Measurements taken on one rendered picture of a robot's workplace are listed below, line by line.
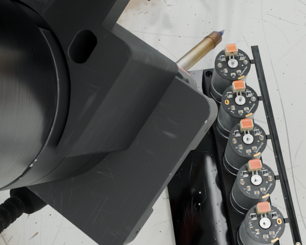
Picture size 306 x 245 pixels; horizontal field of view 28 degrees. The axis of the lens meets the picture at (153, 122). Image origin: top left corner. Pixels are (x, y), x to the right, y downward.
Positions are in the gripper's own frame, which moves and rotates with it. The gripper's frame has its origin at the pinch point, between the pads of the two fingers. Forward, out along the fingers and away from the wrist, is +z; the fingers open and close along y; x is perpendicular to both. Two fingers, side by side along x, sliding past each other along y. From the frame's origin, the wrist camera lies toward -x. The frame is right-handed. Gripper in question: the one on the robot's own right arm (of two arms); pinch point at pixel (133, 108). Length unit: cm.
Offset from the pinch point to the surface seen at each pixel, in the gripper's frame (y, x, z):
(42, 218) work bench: 4.4, 12.3, 10.8
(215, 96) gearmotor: -0.4, -1.8, 15.1
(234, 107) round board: -2.6, -2.2, 11.2
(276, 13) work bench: 0.6, -9.9, 22.1
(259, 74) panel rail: -2.5, -4.9, 12.6
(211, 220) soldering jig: -5.5, 5.5, 13.1
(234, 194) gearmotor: -5.9, 2.6, 11.1
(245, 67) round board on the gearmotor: -1.5, -4.8, 12.5
